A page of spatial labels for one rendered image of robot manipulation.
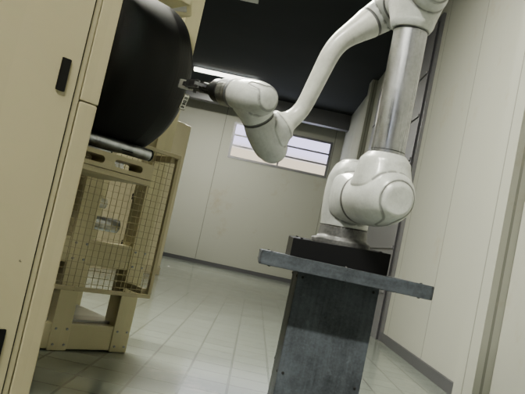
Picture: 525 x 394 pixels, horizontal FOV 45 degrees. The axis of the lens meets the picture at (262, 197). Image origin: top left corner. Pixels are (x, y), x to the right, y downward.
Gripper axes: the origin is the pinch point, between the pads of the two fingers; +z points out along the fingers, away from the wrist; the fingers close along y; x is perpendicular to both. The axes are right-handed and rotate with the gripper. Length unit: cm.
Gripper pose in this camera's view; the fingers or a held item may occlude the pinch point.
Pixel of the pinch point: (186, 84)
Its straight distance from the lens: 216.0
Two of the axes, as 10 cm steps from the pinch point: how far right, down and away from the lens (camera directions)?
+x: -3.0, 9.5, 0.2
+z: -6.7, -2.3, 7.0
